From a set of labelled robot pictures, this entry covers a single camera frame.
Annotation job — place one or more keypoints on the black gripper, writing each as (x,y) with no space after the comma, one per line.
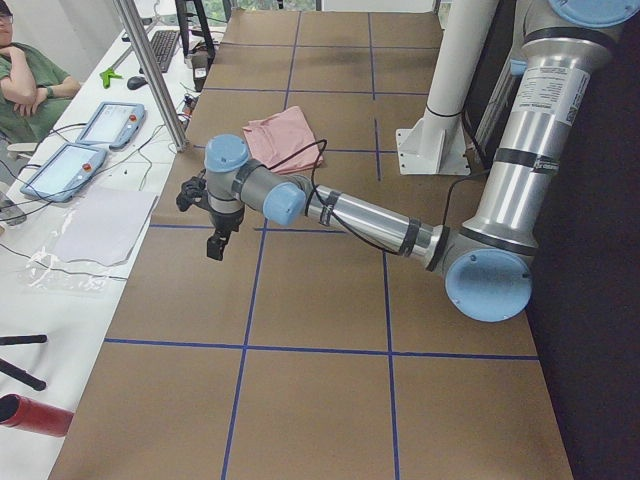
(223,223)

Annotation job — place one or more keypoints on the pink Snoopy t-shirt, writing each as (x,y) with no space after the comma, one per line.
(283,142)

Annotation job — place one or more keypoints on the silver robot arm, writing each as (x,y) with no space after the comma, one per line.
(485,263)

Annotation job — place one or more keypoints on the upper teach pendant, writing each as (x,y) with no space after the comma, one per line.
(113,124)

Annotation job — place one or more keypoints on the teach pendant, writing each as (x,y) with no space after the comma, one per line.
(113,124)
(64,173)

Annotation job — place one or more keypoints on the lower teach pendant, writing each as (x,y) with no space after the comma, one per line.
(64,173)

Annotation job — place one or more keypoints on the black computer mouse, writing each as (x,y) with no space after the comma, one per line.
(136,82)

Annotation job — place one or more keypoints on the black electronics box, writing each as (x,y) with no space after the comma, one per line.
(200,67)

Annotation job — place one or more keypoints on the green plastic tool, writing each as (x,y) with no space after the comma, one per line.
(107,76)

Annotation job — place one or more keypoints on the black keyboard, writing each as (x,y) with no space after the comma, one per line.
(163,44)

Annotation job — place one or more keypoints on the seated person green shirt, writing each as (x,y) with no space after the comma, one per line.
(35,91)

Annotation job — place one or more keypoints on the red cylinder bottle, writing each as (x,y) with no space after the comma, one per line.
(27,414)

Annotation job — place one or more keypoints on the black camera tripod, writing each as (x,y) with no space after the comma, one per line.
(21,363)

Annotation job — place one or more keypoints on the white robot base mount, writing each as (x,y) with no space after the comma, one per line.
(436,144)

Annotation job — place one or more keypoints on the aluminium frame post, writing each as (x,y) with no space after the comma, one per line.
(129,16)

